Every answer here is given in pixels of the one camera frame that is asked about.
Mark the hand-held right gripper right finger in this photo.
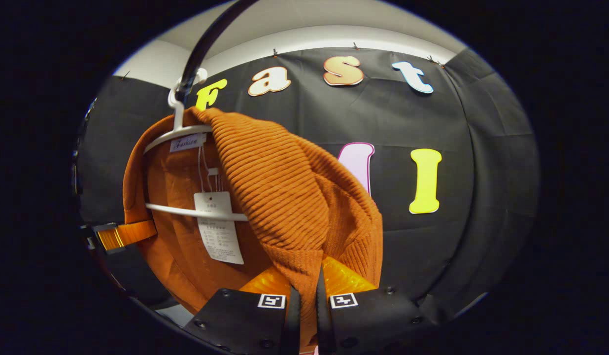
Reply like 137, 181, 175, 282
315, 256, 439, 355

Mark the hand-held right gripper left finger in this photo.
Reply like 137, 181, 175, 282
184, 266, 301, 355

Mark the white plastic hanger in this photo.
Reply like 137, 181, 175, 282
143, 68, 249, 222

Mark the orange corduroy jacket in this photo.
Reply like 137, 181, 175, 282
122, 107, 384, 346

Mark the white paper garment tag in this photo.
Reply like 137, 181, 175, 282
194, 191, 245, 265

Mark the black clothes rail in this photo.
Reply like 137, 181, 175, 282
178, 0, 260, 102

